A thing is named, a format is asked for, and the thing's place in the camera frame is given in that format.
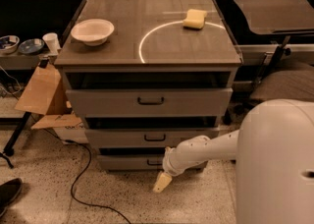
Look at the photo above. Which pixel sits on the grey bottom drawer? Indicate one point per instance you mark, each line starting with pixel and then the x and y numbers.
pixel 131 158

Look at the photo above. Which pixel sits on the black shoe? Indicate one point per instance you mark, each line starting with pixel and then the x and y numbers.
pixel 8 193

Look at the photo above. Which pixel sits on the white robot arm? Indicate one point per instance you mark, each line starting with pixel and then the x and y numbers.
pixel 274 154

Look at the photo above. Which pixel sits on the grey office chair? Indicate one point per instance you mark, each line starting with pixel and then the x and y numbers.
pixel 254 22

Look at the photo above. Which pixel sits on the brown cardboard box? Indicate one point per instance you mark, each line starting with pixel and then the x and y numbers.
pixel 44 95

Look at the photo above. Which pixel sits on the grey middle drawer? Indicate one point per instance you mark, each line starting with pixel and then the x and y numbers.
pixel 143 132

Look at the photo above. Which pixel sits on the white paper cup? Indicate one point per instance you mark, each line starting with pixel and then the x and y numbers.
pixel 52 42

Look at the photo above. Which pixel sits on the low grey side shelf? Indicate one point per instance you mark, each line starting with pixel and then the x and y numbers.
pixel 19 61

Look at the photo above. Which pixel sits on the black table leg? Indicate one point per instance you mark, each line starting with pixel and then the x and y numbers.
pixel 20 124

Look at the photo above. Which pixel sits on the grey drawer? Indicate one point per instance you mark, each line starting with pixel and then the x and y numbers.
pixel 148 94
pixel 131 158
pixel 143 132

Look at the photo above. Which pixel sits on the grey top drawer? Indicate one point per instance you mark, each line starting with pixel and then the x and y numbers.
pixel 148 94

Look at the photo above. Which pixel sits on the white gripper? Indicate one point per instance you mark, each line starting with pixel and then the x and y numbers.
pixel 169 164

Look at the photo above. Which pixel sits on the white patterned bowl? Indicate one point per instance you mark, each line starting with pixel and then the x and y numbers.
pixel 9 44

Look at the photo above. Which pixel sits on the grey drawer cabinet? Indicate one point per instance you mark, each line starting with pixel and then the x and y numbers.
pixel 149 36

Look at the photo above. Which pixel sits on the yellow sponge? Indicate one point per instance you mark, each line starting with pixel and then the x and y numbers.
pixel 195 19

